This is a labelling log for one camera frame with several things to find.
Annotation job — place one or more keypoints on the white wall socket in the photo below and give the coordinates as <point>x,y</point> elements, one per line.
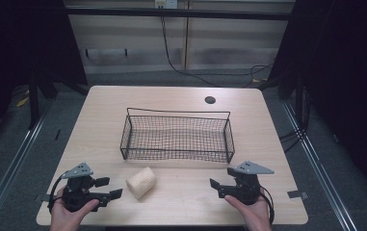
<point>166,3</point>

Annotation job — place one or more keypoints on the black horizontal bar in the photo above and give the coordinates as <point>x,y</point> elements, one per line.
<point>178,13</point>

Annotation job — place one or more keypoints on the person's left hand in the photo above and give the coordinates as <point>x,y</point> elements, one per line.
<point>64,218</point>

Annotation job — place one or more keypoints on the metal floor rail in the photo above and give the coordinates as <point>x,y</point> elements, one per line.
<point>319,170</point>
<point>11,170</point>

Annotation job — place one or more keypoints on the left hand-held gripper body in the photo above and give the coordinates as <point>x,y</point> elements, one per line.
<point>76,192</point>

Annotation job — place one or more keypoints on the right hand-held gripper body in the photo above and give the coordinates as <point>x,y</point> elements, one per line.
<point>248,189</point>

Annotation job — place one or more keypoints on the dark round table grommet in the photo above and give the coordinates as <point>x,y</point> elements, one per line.
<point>210,99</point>

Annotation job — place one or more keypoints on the dark curtain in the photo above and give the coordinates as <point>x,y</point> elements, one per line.
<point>17,41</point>
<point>341,80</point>

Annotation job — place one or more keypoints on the yellow floor tape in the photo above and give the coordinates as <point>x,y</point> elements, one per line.
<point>22,101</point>

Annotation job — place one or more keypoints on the person's right hand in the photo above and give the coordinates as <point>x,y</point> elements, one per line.
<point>255,215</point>

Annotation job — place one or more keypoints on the grey tape strip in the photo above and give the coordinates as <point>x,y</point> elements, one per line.
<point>297,194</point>
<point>43,197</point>

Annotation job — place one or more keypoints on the black metal stand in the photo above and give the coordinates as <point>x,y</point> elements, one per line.
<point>34,102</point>

